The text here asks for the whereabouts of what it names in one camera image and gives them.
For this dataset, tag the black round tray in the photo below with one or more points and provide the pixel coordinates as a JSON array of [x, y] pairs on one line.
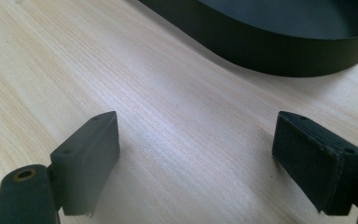
[[279, 37]]

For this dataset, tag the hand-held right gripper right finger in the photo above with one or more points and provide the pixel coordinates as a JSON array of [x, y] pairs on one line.
[[315, 165]]

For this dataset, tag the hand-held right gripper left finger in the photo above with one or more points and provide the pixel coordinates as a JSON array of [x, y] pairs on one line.
[[85, 168]]

